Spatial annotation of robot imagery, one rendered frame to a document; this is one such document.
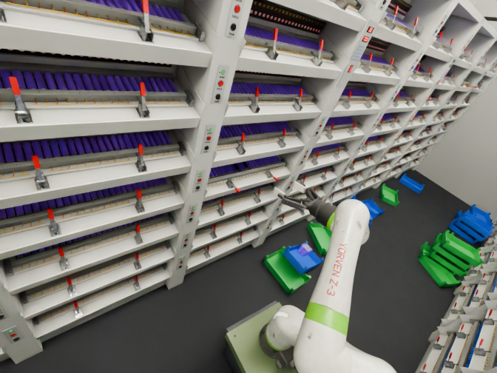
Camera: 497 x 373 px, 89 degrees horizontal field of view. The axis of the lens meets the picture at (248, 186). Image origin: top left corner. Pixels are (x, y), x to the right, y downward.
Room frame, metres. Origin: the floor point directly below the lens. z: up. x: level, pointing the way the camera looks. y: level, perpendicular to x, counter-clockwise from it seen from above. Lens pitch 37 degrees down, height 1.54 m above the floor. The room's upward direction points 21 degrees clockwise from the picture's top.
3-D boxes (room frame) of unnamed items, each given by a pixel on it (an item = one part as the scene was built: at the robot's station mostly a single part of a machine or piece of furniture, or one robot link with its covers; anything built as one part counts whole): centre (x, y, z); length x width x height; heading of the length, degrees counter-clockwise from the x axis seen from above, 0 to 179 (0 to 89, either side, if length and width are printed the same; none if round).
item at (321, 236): (1.67, -0.79, 0.04); 0.30 x 0.20 x 0.08; 26
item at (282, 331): (0.55, -0.38, 0.48); 0.16 x 0.13 x 0.19; 85
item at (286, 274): (1.20, -0.48, 0.04); 0.30 x 0.20 x 0.08; 51
